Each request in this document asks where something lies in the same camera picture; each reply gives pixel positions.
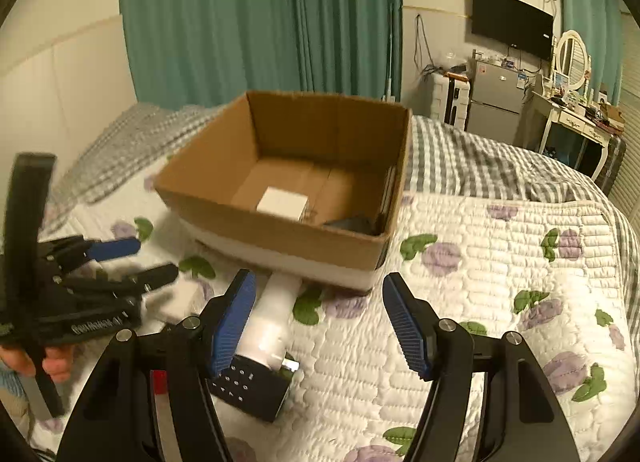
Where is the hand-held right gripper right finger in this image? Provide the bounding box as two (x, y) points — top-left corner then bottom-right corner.
(381, 272), (577, 462)

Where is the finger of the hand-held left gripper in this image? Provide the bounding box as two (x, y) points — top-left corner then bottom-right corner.
(41, 236), (142, 273)
(62, 263), (180, 301)

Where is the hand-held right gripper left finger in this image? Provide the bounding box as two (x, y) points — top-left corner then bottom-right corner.
(55, 269), (258, 462)

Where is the white square packet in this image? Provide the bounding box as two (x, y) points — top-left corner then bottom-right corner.
(161, 279), (212, 323)

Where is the white plastic bottle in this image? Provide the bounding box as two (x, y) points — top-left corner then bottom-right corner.
(239, 274), (302, 372)

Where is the brown cardboard box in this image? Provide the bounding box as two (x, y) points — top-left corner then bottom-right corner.
(152, 90), (414, 293)

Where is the person's left hand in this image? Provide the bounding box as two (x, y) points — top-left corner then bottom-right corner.
(0, 343), (77, 384)

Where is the black box with white dots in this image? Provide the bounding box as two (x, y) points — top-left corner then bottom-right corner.
(207, 354), (294, 424)

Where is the white floral quilt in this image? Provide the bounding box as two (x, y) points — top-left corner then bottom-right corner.
(0, 176), (632, 462)

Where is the grey plaid pillow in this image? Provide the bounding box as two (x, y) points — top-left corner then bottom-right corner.
(42, 102), (232, 233)

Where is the dark grey flat object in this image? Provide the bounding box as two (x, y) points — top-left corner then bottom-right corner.
(322, 216), (381, 235)

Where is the small white box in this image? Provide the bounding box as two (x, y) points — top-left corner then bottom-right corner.
(257, 186), (309, 221)

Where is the white padded headboard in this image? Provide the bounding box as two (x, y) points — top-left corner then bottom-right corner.
(0, 14), (140, 247)

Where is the grey checked blanket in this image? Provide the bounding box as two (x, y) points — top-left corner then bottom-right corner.
(404, 114), (640, 267)

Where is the white drawer cabinet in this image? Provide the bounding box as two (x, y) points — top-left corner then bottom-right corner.
(431, 72), (471, 129)

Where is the grey small fridge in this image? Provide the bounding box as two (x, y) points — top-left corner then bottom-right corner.
(465, 59), (527, 143)

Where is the wide green curtain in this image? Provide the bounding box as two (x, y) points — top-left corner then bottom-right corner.
(119, 0), (404, 110)

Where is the white vanity table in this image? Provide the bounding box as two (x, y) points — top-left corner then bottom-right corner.
(530, 88), (627, 181)

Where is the thin white pole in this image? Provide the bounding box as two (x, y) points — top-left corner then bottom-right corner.
(383, 2), (396, 103)

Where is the white oval mirror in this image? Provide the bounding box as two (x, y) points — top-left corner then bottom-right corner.
(552, 30), (593, 93)

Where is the narrow green curtain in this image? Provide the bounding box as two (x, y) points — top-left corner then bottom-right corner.
(552, 0), (627, 107)

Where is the black wall cable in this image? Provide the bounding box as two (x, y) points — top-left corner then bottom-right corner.
(413, 13), (437, 78)

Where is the black wall television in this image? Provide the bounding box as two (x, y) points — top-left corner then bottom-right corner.
(471, 0), (555, 62)

